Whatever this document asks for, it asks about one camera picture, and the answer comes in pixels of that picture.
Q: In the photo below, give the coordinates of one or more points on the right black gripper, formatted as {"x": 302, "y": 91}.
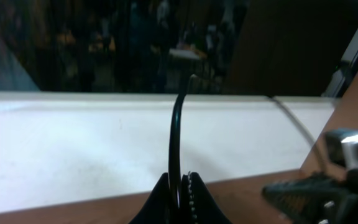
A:
{"x": 317, "y": 198}

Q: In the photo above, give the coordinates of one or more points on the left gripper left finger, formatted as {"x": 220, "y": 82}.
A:
{"x": 161, "y": 206}

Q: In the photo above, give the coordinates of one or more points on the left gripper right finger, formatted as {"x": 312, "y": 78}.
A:
{"x": 197, "y": 205}

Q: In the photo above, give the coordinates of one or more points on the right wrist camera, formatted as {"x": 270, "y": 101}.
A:
{"x": 342, "y": 147}

